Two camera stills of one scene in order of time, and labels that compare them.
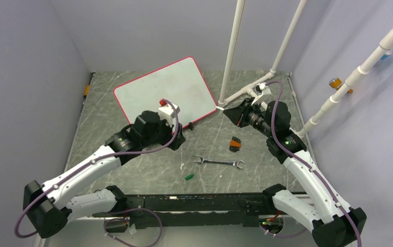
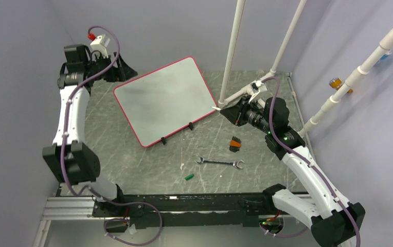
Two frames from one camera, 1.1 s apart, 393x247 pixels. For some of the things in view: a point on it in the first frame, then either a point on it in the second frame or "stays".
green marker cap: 189,176 stays
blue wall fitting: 383,57 stays
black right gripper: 238,115 stays
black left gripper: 178,140 -> 118,74
